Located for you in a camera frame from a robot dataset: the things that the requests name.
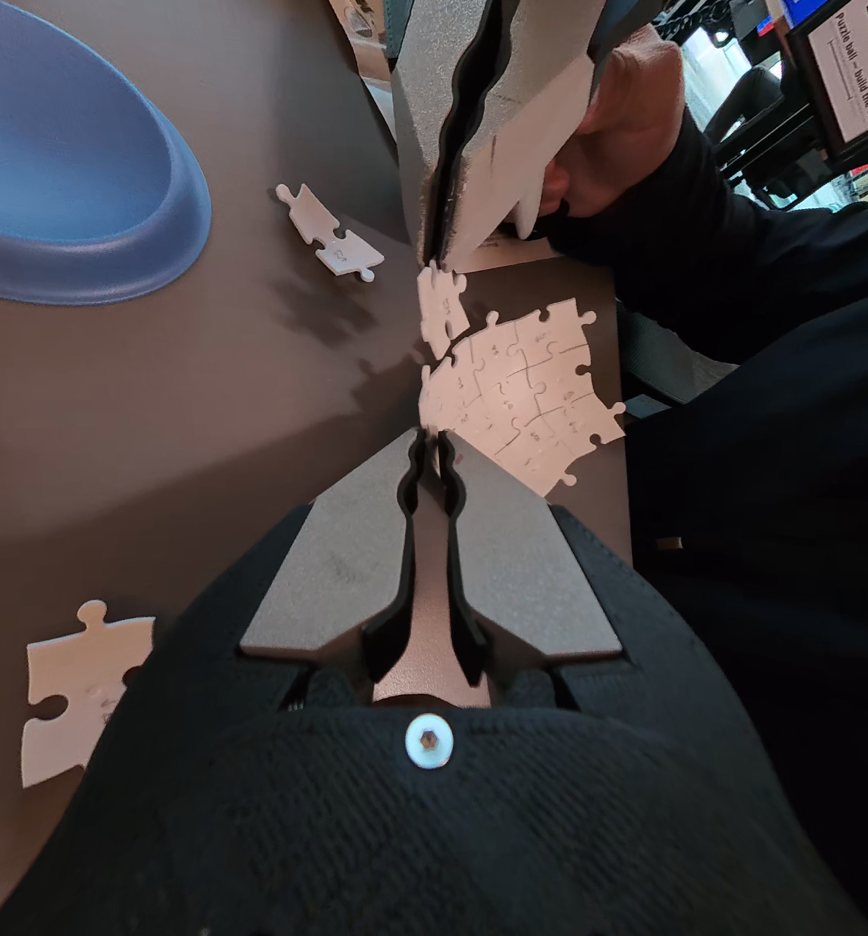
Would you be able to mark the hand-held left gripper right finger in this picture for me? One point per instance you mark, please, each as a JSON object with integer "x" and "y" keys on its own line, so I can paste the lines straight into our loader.
{"x": 536, "y": 578}

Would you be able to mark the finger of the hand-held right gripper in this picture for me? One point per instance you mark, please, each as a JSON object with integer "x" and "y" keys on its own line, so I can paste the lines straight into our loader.
{"x": 529, "y": 95}
{"x": 434, "y": 66}

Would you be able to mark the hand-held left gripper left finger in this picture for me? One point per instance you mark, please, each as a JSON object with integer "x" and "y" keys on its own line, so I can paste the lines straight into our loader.
{"x": 331, "y": 578}

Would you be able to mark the assembled curved puzzle section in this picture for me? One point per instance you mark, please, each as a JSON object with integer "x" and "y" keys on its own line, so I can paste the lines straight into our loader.
{"x": 529, "y": 387}

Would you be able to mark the joined white puzzle pieces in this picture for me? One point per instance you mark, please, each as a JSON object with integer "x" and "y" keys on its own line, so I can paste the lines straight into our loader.
{"x": 331, "y": 234}

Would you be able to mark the person's right forearm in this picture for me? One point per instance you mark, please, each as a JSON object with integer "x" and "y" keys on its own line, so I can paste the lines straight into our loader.
{"x": 733, "y": 241}

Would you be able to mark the single white puzzle piece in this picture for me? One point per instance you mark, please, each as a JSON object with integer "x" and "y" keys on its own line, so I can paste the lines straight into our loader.
{"x": 68, "y": 695}

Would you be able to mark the blue round ball stand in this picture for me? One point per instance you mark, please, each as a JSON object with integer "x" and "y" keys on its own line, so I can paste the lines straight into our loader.
{"x": 61, "y": 168}

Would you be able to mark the person's right hand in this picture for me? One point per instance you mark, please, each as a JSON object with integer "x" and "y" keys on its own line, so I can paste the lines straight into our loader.
{"x": 624, "y": 124}

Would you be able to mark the black office chair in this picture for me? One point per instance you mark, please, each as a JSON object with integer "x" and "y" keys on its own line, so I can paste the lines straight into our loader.
{"x": 748, "y": 102}

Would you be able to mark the white folded leaflet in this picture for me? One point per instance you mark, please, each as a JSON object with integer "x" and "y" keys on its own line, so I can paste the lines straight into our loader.
{"x": 507, "y": 254}

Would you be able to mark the black white marker sign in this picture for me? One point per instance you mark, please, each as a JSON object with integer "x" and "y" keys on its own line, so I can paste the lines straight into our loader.
{"x": 850, "y": 73}

